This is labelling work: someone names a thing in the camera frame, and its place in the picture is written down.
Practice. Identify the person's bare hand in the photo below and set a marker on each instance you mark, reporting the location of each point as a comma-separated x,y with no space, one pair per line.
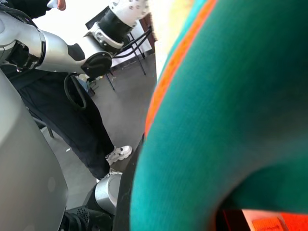
61,4

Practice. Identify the orange and teal backpack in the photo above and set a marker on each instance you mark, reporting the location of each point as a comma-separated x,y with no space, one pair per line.
216,108

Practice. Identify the person in black clothes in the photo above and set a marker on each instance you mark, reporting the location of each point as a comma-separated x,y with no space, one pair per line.
72,125

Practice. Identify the silver robot torso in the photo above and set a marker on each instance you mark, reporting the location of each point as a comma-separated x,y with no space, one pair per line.
21,156

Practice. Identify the white sneaker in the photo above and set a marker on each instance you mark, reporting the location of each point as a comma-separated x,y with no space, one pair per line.
113,173
119,154

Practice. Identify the silver robot leg joint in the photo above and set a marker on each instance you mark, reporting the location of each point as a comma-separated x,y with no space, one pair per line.
107,192

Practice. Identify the black robot waist housing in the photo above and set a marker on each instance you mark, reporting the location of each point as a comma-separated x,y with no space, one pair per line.
84,217

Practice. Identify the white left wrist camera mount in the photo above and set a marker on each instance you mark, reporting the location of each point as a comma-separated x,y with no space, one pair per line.
130,9

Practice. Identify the black metal chair frame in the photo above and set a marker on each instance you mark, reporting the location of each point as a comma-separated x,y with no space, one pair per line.
137,51

